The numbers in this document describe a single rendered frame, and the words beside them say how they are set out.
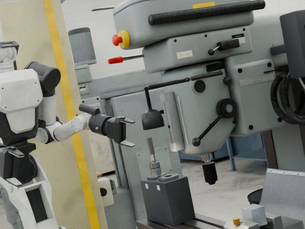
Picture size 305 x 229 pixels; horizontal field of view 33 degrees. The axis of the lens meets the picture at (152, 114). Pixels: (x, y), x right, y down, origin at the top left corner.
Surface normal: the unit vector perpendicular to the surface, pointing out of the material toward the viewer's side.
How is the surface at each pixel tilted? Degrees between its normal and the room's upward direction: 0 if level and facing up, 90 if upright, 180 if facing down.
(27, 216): 90
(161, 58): 90
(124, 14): 90
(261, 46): 90
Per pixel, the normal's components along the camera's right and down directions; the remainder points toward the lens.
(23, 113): 0.76, 0.00
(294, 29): -0.89, 0.20
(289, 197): -0.88, -0.27
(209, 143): 0.45, 0.43
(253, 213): 0.40, -0.04
